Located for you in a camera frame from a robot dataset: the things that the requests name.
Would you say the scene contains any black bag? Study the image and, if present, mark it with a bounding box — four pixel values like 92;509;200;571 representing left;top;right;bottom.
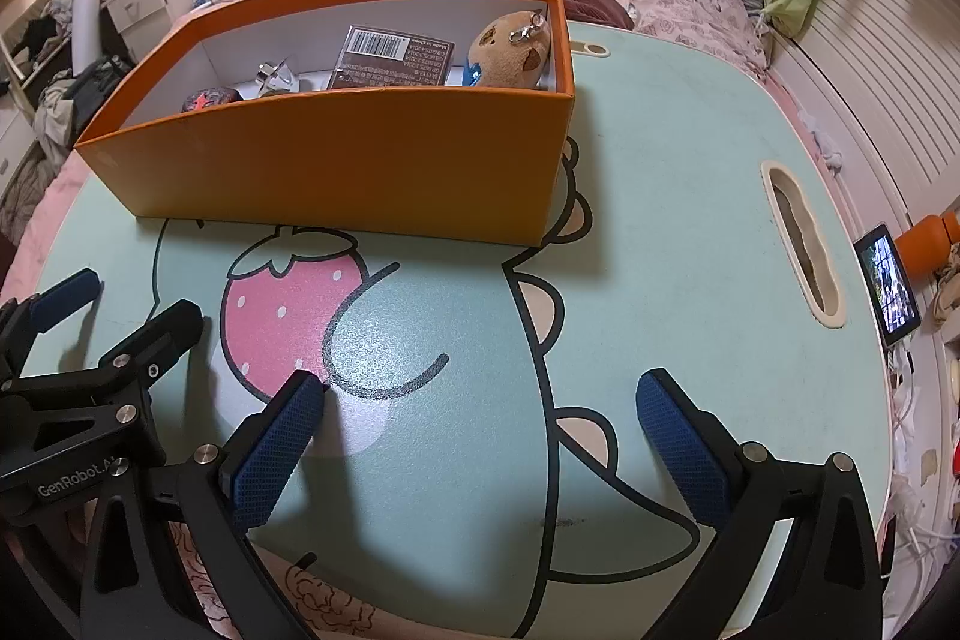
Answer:
71;55;136;116

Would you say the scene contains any orange cardboard box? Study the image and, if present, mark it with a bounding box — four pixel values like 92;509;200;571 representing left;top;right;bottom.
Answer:
73;0;577;250

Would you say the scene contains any black red printed packet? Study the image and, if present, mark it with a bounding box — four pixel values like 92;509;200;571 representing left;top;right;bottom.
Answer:
182;87;247;114

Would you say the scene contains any white cabinet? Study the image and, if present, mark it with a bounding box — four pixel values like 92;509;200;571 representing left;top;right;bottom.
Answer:
101;0;177;60

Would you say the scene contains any brown plush toy keychain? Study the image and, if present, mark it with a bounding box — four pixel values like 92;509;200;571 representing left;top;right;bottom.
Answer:
466;8;554;88

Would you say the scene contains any smartphone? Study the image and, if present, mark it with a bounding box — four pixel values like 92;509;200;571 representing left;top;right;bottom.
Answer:
853;222;922;347

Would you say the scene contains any orange bottle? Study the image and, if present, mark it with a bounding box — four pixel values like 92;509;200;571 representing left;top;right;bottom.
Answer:
896;211;960;277

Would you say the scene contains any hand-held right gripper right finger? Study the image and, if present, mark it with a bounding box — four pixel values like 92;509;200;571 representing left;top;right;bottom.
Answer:
636;368;882;640

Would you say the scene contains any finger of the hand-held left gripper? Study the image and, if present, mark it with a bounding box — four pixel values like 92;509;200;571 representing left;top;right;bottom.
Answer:
97;299;205;401
0;267;102;378

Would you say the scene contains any clear plastic wrap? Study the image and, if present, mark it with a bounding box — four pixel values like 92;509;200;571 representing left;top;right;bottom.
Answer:
253;56;302;98

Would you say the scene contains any brown card box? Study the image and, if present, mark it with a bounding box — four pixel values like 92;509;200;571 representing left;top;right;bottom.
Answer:
326;25;457;90

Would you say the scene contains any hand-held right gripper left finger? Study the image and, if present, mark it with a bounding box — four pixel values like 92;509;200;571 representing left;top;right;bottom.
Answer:
79;370;327;640

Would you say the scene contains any light green cartoon bed table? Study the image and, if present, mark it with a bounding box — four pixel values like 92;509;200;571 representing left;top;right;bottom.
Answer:
34;17;897;637

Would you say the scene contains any white cable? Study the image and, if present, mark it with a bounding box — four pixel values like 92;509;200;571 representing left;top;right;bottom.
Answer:
889;346;960;566

